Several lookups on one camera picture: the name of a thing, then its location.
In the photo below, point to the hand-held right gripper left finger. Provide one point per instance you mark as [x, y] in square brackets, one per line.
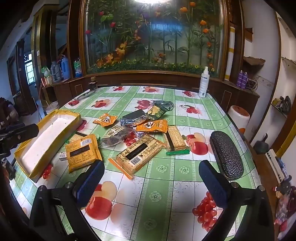
[91, 181]

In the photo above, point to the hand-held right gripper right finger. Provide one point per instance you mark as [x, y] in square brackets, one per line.
[214, 185]

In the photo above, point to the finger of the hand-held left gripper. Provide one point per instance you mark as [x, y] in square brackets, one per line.
[20, 134]

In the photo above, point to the yellow cardboard box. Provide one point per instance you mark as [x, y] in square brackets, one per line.
[46, 139]

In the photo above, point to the large orange biscuit packet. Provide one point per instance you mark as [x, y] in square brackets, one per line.
[82, 153]

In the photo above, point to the clear dried plum packet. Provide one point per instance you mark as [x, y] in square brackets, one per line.
[115, 136]

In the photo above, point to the long orange-edged cracker packet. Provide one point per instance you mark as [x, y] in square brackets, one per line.
[138, 153]

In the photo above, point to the green-edged cracker packet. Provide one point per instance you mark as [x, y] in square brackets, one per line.
[175, 138]

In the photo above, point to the small orange snack packet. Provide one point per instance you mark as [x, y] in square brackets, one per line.
[105, 120]
[152, 126]

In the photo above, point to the silver foil packet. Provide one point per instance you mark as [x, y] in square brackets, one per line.
[131, 122]

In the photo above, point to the green and silver snack packet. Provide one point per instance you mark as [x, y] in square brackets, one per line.
[159, 109]

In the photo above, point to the dark patterned glasses case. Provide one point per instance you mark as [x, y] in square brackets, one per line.
[226, 155]

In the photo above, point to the small white packet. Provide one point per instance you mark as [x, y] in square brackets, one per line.
[63, 157]

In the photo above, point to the white plastic bucket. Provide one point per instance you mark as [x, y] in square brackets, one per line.
[52, 107]

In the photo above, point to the fruit print table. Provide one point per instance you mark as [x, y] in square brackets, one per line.
[161, 185]

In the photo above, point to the yellow and red carton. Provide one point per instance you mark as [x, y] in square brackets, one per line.
[47, 80]

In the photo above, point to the black round object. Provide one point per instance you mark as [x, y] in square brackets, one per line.
[261, 146]

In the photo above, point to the stack of flat boxes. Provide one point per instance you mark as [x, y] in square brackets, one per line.
[274, 164]

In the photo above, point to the window with metal grille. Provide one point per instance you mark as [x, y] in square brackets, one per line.
[29, 69]

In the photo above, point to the green and white bag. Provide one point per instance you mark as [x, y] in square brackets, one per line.
[45, 73]

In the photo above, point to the white and orange stool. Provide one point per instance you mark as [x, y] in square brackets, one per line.
[238, 118]

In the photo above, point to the grey thermos jug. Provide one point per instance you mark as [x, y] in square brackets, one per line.
[55, 71]

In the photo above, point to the clear eyeglasses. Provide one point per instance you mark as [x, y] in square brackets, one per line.
[85, 95]

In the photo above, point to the blue thermos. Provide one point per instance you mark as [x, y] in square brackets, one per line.
[65, 69]

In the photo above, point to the green blue bottle pack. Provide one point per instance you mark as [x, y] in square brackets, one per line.
[78, 69]

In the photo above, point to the dark glass ink bottle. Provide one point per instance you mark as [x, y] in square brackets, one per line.
[93, 85]

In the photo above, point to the white spray bottle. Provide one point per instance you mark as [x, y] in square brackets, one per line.
[203, 85]

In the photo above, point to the purple spray can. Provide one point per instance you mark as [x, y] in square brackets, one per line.
[240, 80]
[245, 81]

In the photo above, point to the brown wooden cabinet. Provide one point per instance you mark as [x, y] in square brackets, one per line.
[138, 80]

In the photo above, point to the white rolled poster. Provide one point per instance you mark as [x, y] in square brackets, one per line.
[230, 53]

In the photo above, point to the artificial flower glass display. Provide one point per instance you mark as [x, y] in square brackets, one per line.
[150, 34]

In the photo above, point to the brown wooden wall bracket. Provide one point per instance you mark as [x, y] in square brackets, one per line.
[253, 62]

